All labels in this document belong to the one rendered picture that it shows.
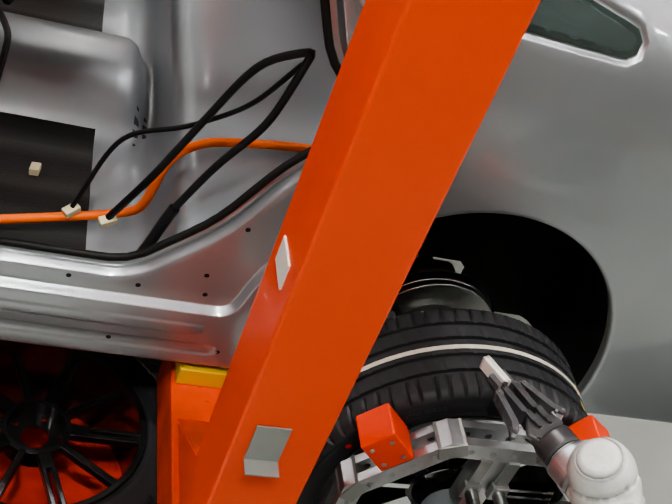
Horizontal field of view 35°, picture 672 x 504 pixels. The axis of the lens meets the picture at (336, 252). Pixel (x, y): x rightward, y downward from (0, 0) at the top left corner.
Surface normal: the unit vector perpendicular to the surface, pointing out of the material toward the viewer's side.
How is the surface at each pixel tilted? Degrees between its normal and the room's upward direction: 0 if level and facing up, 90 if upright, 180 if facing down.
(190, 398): 0
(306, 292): 90
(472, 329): 7
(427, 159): 90
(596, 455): 35
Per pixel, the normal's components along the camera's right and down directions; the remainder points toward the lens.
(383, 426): -0.45, -0.62
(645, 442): 0.31, -0.73
